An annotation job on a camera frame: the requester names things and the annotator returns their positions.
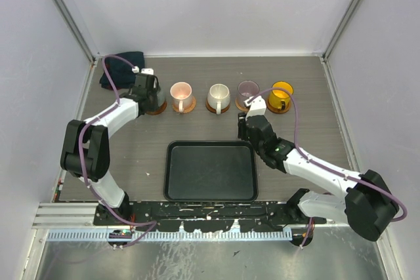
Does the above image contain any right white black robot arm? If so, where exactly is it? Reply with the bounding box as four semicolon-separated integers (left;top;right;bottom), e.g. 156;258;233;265
238;112;401;241

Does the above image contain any grey slotted cable duct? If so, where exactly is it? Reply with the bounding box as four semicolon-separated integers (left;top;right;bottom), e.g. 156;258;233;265
46;228;293;242

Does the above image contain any grey ceramic mug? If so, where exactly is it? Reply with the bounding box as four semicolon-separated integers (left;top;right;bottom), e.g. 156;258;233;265
156;86;166;109

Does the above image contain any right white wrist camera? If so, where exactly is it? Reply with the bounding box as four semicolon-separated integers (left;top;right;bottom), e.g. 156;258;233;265
244;96;266;120

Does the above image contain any yellow glass mug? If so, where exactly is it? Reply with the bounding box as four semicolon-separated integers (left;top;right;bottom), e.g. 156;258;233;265
268;81;293;107

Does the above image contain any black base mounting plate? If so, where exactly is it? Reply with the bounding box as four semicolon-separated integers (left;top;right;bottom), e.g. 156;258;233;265
93;200;327;233

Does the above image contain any woven cork coaster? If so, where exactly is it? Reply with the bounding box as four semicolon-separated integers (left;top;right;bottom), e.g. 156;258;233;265
235;98;249;113
171;96;196;114

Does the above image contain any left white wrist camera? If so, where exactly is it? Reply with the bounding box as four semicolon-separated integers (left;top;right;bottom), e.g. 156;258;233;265
131;66;154;76

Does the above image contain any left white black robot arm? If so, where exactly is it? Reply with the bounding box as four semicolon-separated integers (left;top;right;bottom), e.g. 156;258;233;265
60;73;163;225

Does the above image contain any brown wooden coaster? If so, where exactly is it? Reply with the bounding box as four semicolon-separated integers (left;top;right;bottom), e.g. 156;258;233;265
205;102;230;114
146;102;167;115
266;100;291;114

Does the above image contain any purple ceramic mug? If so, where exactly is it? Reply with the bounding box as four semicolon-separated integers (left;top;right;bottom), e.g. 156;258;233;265
236;80;259;108

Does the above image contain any pink ceramic mug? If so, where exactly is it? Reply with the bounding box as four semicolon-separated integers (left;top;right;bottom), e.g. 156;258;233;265
170;82;193;111

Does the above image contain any black plastic tray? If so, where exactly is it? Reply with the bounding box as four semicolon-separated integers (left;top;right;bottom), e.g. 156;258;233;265
163;140;259;202

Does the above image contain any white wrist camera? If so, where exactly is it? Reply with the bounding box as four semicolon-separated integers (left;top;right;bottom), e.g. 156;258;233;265
244;96;266;120
131;66;154;76

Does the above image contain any cream ceramic mug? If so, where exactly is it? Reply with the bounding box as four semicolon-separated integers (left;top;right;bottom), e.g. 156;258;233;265
207;83;230;115

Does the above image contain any dark blue folded cloth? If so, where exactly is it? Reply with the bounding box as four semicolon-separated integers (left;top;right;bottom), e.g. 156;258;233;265
103;51;145;90

